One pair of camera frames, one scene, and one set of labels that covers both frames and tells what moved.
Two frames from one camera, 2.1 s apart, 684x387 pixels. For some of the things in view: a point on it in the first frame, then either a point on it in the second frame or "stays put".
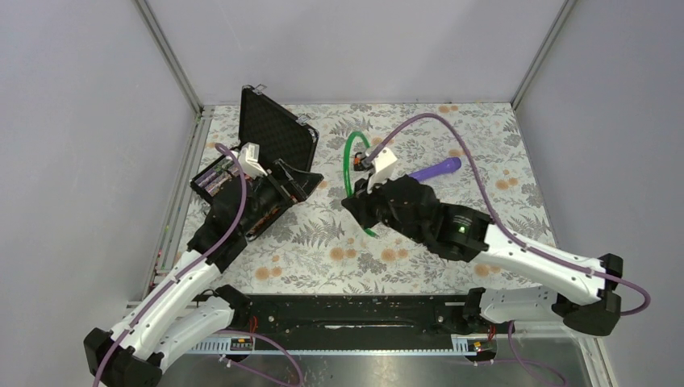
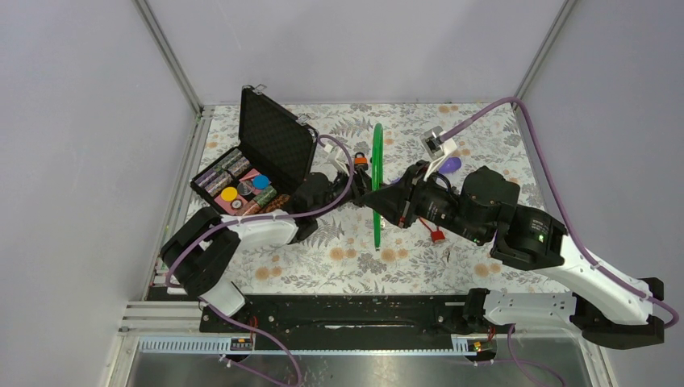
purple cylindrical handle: x=439 y=168 stays put
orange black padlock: x=357 y=164 stays put
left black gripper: x=291 y=189 to x=357 y=186
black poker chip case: x=274 y=160 stays put
